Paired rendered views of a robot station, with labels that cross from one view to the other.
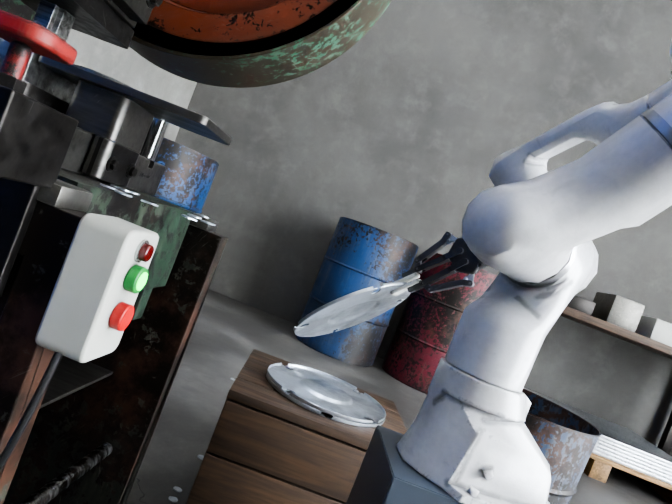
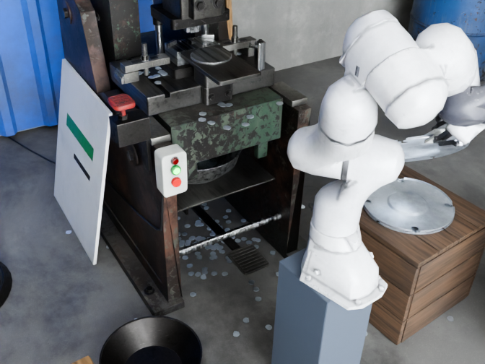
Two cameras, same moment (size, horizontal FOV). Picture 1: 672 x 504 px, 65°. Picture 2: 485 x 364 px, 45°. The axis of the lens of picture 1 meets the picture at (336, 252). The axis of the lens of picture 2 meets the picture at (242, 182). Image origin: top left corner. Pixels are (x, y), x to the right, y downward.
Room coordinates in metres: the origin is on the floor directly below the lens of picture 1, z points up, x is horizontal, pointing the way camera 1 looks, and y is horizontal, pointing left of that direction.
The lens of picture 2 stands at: (-0.11, -1.02, 1.46)
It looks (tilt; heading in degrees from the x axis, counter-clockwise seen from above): 34 degrees down; 54
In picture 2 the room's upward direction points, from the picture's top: 2 degrees clockwise
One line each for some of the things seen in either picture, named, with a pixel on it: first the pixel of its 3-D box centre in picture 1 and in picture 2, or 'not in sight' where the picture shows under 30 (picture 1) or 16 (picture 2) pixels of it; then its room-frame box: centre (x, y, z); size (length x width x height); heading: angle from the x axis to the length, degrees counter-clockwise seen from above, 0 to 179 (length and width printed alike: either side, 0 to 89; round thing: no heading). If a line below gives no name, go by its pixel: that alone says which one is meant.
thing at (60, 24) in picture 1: (56, 22); (192, 24); (0.78, 0.51, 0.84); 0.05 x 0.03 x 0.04; 177
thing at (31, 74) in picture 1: (33, 73); (192, 50); (0.78, 0.51, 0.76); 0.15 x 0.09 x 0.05; 177
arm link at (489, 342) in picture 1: (527, 296); (357, 183); (0.75, -0.28, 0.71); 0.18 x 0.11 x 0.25; 131
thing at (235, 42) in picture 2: not in sight; (237, 40); (0.95, 0.51, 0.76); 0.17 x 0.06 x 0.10; 177
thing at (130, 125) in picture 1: (128, 139); (219, 81); (0.77, 0.34, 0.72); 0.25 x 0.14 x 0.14; 87
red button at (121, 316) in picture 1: (121, 316); (176, 182); (0.52, 0.18, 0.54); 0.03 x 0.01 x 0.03; 177
